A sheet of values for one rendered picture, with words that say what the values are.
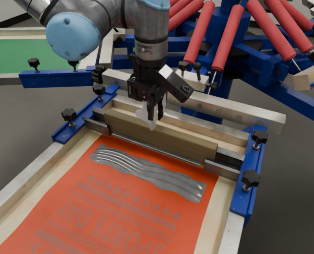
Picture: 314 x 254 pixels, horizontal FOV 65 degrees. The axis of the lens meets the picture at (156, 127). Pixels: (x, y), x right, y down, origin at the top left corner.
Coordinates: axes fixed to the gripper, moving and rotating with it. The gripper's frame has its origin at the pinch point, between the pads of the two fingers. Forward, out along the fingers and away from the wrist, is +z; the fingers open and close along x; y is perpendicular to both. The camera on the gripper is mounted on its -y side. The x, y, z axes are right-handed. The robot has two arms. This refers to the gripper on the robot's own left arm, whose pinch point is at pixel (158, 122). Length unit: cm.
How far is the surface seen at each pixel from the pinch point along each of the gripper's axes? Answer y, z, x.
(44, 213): 16.7, 12.3, 31.8
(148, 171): -1.4, 11.8, 8.8
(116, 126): 13.7, 5.7, 1.6
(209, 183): -18.5, 12.3, 4.6
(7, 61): 92, 12, -22
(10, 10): 380, 86, -240
